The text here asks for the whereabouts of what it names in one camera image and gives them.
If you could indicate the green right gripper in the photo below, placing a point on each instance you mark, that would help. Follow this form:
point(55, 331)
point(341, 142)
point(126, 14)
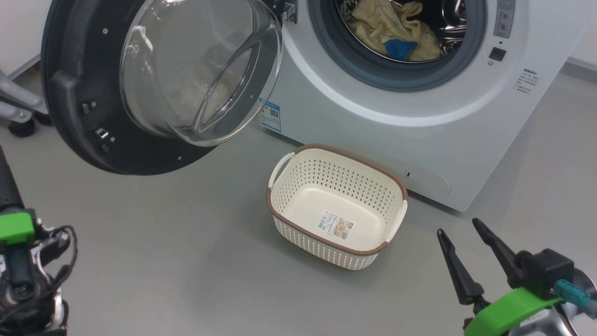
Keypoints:
point(508, 310)

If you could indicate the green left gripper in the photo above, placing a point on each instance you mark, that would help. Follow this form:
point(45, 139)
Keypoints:
point(16, 228)

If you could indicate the round dark glass washer door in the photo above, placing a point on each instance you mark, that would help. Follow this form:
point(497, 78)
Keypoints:
point(84, 93)

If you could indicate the cream garment with blue patch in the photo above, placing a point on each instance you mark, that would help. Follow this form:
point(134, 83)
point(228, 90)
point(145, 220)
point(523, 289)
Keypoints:
point(373, 23)

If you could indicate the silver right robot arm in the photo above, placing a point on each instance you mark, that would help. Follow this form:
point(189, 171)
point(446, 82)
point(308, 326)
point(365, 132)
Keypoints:
point(545, 326)

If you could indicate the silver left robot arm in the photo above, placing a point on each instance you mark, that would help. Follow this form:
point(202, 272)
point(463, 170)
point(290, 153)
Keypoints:
point(21, 303)

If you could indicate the white front-load washing machine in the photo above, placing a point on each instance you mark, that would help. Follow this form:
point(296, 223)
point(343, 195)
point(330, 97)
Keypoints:
point(466, 116)

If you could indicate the basket product sticker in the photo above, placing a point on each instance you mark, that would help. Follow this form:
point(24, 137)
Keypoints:
point(336, 226)

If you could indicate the cream perforated laundry basket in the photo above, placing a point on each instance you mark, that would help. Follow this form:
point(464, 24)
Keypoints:
point(336, 186)

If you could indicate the black text warning label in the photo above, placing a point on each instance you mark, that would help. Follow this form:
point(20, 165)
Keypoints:
point(526, 80)

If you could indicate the blue energy label sticker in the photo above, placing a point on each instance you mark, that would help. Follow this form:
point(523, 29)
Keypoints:
point(270, 116)

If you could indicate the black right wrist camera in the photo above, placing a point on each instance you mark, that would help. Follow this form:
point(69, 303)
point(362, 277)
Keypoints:
point(545, 273)

